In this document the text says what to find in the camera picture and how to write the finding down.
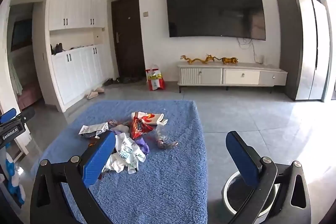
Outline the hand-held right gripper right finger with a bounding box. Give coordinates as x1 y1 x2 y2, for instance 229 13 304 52
225 131 311 224

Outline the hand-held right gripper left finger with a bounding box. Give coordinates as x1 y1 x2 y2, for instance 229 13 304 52
30 131 117 224

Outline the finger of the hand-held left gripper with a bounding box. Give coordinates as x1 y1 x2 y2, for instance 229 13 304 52
0 107 35 127

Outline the white green plastic bag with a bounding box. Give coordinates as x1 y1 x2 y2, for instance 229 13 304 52
102 132 146 174

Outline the white black snack packet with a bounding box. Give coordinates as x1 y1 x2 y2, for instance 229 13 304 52
79 122 109 138

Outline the white trash bin black liner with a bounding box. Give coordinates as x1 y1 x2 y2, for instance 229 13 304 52
221 170 280 224

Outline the purple plastic wrapper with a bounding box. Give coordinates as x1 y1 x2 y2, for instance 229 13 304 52
112 130 150 155

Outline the red snack wrapper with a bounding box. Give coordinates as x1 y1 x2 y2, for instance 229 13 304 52
130 116 154 140

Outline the clear plastic wrapper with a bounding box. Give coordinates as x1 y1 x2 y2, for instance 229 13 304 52
155 124 179 151

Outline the blue white toy figure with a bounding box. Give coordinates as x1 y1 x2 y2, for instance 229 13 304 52
0 143 26 206

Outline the white base cabinet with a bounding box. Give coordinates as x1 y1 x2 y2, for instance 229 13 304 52
50 43 114 112

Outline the blue fuzzy blanket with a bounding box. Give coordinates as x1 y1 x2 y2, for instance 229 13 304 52
31 100 209 224

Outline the row of dark shoes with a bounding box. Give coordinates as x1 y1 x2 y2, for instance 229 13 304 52
103 77 139 86

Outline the white television stand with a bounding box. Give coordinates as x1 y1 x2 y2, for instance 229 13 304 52
176 61 288 93

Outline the red yellow gift bag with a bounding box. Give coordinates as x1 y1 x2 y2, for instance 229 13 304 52
146 64 166 91

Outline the gold dragon figurine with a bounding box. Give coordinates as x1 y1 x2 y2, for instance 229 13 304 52
205 54 223 64
180 55 206 65

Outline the dark brown door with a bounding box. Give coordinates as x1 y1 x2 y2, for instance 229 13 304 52
111 0 146 81

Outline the grey refrigerator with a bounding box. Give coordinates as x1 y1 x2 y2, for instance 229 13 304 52
276 0 331 102

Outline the white wall cabinet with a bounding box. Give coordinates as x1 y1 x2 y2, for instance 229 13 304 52
49 0 103 30

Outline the wall-mounted black television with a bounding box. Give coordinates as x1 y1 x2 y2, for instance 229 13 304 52
165 0 266 41

